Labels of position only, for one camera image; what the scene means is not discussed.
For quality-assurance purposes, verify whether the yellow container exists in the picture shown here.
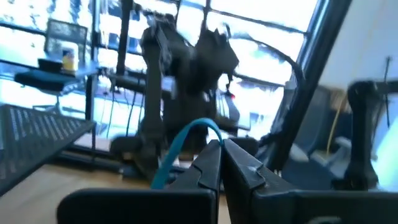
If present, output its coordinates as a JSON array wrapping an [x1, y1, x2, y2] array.
[[62, 49, 76, 72]]

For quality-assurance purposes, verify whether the black bowl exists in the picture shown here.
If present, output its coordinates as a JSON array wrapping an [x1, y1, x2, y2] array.
[[37, 58, 63, 73]]

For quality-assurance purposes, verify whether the black window frame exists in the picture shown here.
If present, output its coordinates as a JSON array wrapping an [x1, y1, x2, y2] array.
[[264, 0, 354, 172]]

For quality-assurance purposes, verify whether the blue rubber band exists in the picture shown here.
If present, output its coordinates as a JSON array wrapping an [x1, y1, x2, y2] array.
[[150, 117, 225, 190]]

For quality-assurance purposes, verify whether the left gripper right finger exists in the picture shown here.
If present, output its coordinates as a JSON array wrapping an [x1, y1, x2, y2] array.
[[223, 139, 398, 224]]

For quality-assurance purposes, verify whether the dark desk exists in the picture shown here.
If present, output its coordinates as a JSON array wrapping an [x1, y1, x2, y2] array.
[[14, 67, 102, 94]]

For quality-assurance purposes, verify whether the black mesh office chair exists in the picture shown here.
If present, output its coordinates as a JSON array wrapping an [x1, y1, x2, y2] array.
[[45, 18, 90, 63]]

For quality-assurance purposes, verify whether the black table frame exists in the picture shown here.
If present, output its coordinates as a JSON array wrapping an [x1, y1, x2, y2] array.
[[57, 149, 125, 174]]

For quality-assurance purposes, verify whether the yellow cable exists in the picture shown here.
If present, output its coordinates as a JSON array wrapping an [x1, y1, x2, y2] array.
[[325, 93, 346, 156]]

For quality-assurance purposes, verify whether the black rig frame post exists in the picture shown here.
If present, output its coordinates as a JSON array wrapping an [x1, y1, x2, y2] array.
[[335, 80, 385, 191]]

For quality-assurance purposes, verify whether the black mesh metal shelf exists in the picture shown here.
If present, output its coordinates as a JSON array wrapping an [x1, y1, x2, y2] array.
[[0, 104, 96, 197]]

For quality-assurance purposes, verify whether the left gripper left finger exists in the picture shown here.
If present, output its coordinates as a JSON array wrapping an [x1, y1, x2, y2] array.
[[57, 139, 222, 224]]

